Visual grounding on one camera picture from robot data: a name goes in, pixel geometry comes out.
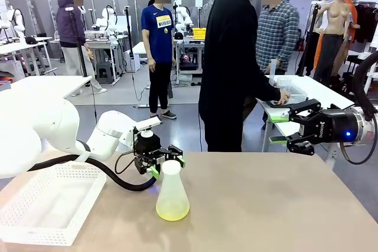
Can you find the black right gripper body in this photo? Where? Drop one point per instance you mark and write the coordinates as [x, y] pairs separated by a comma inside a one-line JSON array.
[[330, 126]]

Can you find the white mannequin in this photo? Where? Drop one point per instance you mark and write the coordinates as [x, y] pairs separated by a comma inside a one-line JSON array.
[[325, 4]]

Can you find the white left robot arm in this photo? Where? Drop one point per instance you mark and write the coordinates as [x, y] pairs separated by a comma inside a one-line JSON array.
[[29, 116]]

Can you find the person's right forearm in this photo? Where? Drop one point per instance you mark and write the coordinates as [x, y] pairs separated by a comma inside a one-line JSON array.
[[265, 86]]

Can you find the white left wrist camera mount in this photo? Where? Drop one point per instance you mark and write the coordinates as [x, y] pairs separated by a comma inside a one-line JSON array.
[[147, 123]]

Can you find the white side table with tray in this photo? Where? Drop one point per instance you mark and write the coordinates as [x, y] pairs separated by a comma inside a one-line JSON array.
[[325, 89]]

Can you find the person's right hand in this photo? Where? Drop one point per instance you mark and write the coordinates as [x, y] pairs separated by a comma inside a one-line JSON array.
[[284, 97]]

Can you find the bare beige mannequin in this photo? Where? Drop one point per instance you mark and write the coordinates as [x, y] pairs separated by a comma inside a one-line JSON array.
[[332, 33]]

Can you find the person in plaid shirt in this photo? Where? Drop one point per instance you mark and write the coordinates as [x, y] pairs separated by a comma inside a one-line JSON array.
[[277, 36]]

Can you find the white power strip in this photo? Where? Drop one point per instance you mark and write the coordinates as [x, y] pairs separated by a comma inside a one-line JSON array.
[[144, 105]]

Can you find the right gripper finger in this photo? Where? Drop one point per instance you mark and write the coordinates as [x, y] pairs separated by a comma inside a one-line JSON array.
[[299, 144], [304, 109]]

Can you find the person in purple hoodie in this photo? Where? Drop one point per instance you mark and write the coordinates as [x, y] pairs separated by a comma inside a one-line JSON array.
[[71, 27]]

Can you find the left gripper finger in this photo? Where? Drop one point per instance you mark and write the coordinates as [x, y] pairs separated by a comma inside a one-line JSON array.
[[178, 154], [154, 170]]

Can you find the mannequin in orange clothes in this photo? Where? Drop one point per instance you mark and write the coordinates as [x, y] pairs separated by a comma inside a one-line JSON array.
[[353, 13]]

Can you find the black camera tripod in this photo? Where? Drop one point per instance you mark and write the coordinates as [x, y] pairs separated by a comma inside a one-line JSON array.
[[79, 45], [310, 33], [129, 33]]

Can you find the clothes rack with dark garments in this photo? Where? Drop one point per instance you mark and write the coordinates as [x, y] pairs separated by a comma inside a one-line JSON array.
[[366, 19]]

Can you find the black plastic tray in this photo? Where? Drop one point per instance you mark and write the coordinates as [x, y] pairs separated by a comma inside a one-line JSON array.
[[274, 104]]

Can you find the grey plastic stool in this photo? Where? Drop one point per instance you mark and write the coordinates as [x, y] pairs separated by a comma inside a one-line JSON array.
[[104, 72]]

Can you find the yellow plastic crate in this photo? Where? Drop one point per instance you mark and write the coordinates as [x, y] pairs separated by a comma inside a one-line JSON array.
[[199, 33]]

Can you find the white standing desk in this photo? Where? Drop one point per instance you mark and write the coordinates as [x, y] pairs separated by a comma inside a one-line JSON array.
[[138, 48]]

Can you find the person in blue jersey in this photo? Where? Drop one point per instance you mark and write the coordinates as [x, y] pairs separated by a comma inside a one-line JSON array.
[[158, 36]]

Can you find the translucent plastic Erlenmeyer flask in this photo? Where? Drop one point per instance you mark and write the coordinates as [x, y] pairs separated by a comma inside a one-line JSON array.
[[172, 202]]

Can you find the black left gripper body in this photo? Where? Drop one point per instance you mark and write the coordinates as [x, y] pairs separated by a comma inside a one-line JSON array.
[[149, 148]]

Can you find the black cap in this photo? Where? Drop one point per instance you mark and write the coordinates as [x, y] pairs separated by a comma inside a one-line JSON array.
[[178, 36]]

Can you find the white side table with box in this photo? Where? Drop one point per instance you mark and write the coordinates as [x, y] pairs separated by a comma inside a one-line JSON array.
[[44, 85]]

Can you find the person in black sweater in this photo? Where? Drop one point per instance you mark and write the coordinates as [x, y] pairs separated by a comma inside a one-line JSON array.
[[227, 57]]

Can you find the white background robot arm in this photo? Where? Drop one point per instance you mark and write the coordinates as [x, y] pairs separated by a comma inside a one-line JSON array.
[[17, 22], [106, 19], [183, 16]]

